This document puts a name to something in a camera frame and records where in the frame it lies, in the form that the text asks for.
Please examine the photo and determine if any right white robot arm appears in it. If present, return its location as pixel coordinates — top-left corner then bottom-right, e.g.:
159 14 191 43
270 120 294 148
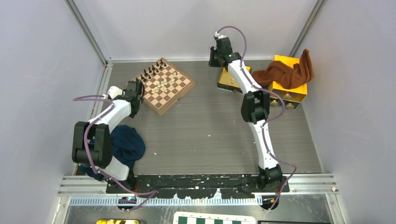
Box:
209 34 283 192

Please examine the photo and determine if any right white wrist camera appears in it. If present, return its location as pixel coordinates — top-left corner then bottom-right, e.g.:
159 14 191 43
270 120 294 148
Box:
214 34 227 41

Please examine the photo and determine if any dark blue cloth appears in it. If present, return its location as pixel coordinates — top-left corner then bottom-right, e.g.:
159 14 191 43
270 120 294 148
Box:
71 122 146 181

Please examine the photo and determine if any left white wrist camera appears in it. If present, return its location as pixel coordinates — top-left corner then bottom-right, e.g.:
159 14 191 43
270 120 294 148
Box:
106 86 123 99

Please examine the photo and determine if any green checkered calibration board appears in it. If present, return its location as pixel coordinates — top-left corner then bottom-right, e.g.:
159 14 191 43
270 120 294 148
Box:
173 211 257 224

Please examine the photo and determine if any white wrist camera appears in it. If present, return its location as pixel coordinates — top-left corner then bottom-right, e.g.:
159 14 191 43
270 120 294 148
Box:
106 86 123 99
214 34 227 41

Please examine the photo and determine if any yellow drawer box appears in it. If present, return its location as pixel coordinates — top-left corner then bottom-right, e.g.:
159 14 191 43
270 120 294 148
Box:
269 55 308 109

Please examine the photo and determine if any gold metal tin tray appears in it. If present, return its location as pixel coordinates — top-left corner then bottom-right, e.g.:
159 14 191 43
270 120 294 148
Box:
217 65 254 95

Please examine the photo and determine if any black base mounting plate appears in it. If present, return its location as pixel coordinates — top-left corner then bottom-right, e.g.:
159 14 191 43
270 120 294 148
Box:
122 174 286 199

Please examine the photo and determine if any brown cloth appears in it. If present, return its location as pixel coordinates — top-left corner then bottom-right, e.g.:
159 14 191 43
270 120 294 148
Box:
252 49 314 89

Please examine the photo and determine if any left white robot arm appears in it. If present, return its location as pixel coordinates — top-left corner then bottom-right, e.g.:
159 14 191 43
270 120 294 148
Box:
71 81 146 193

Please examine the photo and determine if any wooden chess board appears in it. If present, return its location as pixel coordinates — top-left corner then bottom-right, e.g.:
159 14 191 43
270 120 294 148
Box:
132 57 196 115

